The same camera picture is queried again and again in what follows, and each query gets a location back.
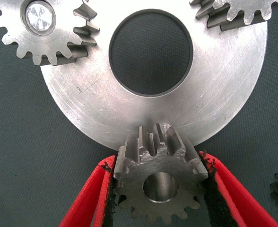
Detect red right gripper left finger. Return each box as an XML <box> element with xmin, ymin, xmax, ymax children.
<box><xmin>58</xmin><ymin>155</ymin><xmax>117</xmax><ymax>227</ymax></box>

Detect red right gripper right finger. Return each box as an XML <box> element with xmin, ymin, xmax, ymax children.
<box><xmin>199</xmin><ymin>151</ymin><xmax>278</xmax><ymax>227</ymax></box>

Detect round metal plate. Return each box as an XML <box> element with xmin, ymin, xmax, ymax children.
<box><xmin>40</xmin><ymin>0</ymin><xmax>269</xmax><ymax>152</ymax></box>

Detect dark grey table cloth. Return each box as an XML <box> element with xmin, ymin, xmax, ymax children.
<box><xmin>0</xmin><ymin>0</ymin><xmax>278</xmax><ymax>227</ymax></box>

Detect small steel gear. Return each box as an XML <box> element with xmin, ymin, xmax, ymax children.
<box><xmin>0</xmin><ymin>0</ymin><xmax>100</xmax><ymax>67</ymax></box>
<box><xmin>190</xmin><ymin>0</ymin><xmax>278</xmax><ymax>31</ymax></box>
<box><xmin>113</xmin><ymin>122</ymin><xmax>209</xmax><ymax>225</ymax></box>

